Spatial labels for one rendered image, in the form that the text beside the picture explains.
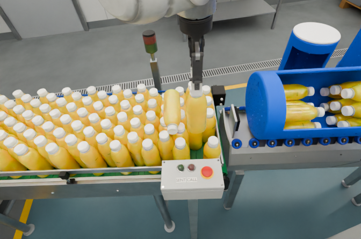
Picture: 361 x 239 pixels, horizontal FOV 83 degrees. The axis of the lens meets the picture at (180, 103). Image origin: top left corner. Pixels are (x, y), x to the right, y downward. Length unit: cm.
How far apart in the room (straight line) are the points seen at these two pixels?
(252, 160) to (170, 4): 86
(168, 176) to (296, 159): 63
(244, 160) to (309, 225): 106
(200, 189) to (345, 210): 158
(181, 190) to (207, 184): 8
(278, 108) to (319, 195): 138
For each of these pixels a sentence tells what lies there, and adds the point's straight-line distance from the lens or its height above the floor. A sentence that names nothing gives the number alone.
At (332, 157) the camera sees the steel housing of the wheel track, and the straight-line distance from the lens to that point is 118.
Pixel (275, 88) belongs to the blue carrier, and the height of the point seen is 123.
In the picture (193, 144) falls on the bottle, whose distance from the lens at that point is 93.
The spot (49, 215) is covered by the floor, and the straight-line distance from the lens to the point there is 214.
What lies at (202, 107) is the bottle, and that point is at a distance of 64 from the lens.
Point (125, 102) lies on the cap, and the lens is 95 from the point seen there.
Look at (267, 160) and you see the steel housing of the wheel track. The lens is 105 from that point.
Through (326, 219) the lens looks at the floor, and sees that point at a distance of 204.
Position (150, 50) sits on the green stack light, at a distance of 109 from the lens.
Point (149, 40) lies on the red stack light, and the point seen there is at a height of 123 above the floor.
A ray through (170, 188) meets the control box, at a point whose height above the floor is 110.
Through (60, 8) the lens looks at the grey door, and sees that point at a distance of 427.
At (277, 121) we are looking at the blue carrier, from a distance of 81.
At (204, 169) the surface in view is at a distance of 70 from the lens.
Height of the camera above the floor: 175
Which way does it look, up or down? 47 degrees down
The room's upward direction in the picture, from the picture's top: 5 degrees counter-clockwise
